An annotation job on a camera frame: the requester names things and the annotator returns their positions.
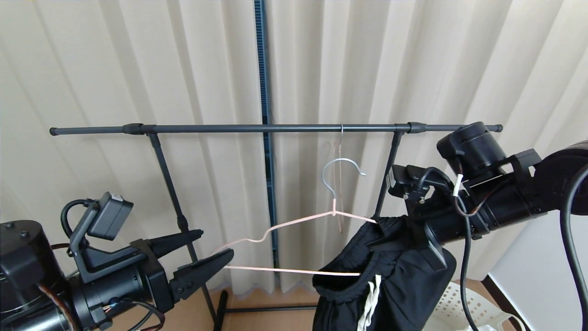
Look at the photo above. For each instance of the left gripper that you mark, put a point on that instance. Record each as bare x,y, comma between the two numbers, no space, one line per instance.
138,294

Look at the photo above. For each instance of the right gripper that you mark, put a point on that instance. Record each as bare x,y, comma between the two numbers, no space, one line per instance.
473,218

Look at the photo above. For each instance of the black shorts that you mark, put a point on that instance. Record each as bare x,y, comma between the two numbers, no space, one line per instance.
404,294

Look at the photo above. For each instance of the pink clothes hanger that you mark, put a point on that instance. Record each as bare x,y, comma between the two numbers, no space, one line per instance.
340,184
294,271

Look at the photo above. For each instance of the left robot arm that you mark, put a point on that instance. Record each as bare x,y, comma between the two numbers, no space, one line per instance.
23,257

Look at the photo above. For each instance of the white laundry basket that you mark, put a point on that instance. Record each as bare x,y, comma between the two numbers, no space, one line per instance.
452,308

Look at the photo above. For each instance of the black clothes rack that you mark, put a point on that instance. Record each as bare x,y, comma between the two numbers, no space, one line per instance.
275,128

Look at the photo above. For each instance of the beige curtain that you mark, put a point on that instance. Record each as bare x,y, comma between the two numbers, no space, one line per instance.
115,69
413,69

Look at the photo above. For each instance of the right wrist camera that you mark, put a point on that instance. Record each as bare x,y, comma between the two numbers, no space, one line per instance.
406,181

